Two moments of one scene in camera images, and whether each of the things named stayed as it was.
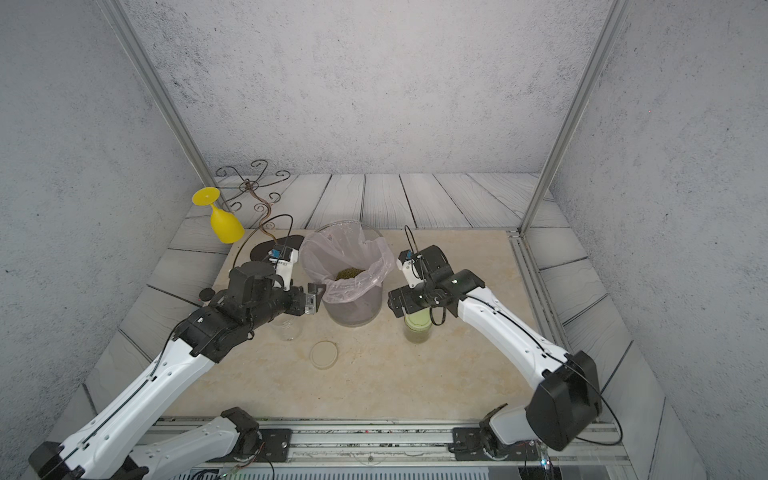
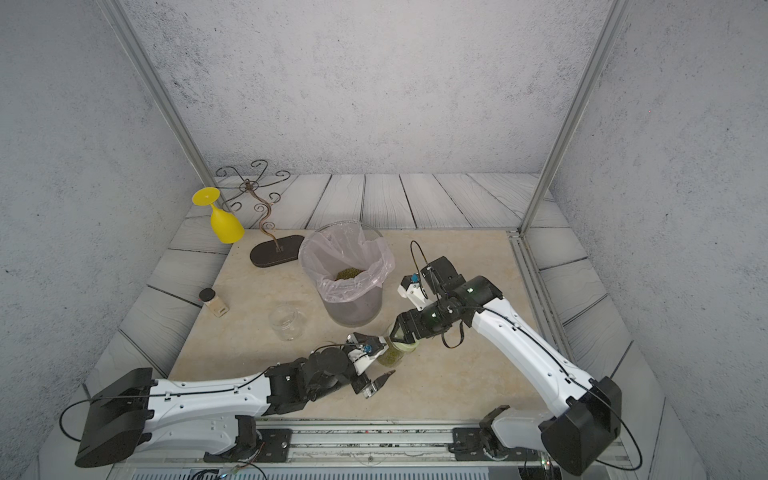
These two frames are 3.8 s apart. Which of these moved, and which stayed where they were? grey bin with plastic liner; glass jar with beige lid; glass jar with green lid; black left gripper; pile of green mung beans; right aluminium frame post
Moved: glass jar with green lid; black left gripper
Stayed: pile of green mung beans; right aluminium frame post; glass jar with beige lid; grey bin with plastic liner
